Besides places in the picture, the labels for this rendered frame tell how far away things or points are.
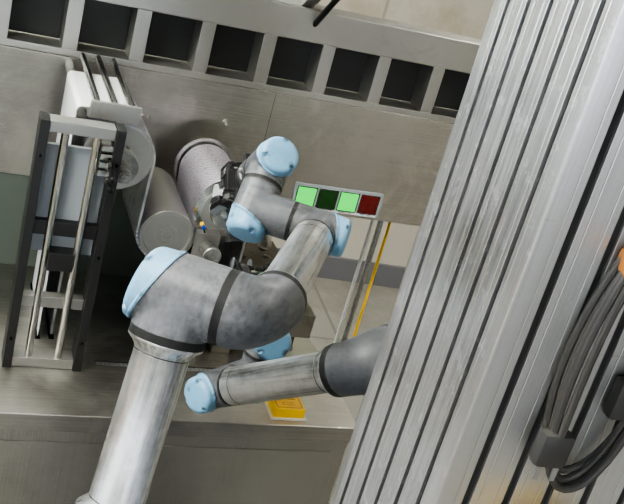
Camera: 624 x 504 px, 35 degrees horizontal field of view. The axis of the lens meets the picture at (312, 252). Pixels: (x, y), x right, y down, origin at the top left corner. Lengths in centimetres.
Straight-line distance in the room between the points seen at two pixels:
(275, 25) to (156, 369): 117
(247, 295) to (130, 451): 29
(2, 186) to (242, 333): 115
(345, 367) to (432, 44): 111
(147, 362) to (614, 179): 78
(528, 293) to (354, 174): 170
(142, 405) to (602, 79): 86
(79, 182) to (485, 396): 119
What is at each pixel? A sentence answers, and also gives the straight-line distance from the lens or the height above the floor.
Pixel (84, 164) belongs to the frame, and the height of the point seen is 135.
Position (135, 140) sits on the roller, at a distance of 210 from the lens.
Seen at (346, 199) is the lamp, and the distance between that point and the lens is 263.
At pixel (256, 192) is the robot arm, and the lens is 181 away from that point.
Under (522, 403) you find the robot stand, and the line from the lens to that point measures 102.
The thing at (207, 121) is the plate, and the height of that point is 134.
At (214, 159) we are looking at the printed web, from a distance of 230.
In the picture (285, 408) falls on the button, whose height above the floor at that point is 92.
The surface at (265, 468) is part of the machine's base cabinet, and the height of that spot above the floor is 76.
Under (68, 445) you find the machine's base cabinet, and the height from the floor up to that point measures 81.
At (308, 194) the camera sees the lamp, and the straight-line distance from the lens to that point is 259.
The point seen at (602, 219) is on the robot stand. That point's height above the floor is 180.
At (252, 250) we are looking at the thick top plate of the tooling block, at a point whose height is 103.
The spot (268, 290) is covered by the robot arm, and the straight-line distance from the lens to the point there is 145.
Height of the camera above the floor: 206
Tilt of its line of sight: 23 degrees down
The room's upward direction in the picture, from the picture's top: 16 degrees clockwise
